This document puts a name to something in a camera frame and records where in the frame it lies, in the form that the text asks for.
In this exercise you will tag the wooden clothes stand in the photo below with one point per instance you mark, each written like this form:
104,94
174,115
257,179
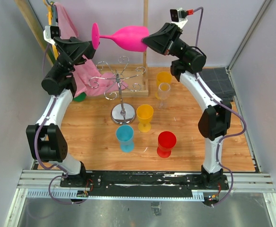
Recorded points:
37,29

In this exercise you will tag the blue plastic wine glass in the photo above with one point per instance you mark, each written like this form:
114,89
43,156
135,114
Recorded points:
125,137

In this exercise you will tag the clear wine glass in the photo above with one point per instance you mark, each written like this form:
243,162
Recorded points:
163,94

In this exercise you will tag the yellow clothes hanger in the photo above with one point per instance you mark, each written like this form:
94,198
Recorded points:
55,52

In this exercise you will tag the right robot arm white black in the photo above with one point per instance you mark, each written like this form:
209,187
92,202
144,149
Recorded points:
216,114

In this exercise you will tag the grey blue clothes hanger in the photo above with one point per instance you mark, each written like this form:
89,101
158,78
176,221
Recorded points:
51,12

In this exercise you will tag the dark grey folded cloth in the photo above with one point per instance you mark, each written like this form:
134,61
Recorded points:
219,82

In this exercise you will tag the yellow wine glass centre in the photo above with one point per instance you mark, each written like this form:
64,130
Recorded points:
144,115

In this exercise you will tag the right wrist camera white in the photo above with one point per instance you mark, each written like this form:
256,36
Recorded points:
179,17

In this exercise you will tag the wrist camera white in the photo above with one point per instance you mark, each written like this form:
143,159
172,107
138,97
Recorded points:
50,32
179,17

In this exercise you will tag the chrome wine glass rack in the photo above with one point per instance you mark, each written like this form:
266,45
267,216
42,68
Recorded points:
122,113

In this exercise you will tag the red plastic wine glass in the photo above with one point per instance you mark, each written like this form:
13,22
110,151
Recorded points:
166,142

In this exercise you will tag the yellow wine glass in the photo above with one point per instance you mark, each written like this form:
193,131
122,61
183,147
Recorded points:
144,115
163,81

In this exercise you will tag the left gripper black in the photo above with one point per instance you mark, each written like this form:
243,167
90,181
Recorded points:
73,45

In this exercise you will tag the pink shirt on hanger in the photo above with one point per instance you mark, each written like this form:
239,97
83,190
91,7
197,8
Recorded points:
87,77

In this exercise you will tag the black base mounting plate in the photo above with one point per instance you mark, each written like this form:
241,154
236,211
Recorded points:
144,185

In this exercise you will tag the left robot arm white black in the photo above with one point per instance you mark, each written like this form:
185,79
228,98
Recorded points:
46,141

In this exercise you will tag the pink plastic wine glass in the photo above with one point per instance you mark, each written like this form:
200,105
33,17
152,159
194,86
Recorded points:
128,38

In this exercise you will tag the yellow wine glass back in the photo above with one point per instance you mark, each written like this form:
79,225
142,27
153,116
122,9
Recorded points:
163,81

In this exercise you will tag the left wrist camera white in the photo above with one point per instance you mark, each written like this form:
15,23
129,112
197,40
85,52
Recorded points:
50,32

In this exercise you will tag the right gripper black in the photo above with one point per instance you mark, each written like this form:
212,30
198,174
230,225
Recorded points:
159,41

